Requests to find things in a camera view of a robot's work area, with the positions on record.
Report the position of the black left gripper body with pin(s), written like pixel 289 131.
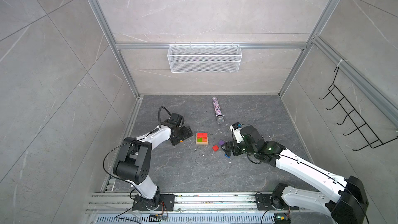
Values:
pixel 183 134

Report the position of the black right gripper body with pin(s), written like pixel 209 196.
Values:
pixel 238 148

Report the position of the red long block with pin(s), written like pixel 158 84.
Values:
pixel 202 135

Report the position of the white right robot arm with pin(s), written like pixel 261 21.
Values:
pixel 343 199

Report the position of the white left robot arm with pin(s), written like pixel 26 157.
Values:
pixel 133 159

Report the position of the red cube block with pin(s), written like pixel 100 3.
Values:
pixel 215 148

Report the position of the purple glitter microphone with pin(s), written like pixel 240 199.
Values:
pixel 217 109

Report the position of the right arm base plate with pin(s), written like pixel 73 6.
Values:
pixel 266 202

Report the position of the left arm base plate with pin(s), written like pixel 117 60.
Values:
pixel 163 200

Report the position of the white wire mesh basket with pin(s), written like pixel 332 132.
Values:
pixel 204 58

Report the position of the aluminium mounting rail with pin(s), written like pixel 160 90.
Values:
pixel 197 208

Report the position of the black wire hook rack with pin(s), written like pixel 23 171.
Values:
pixel 360 125

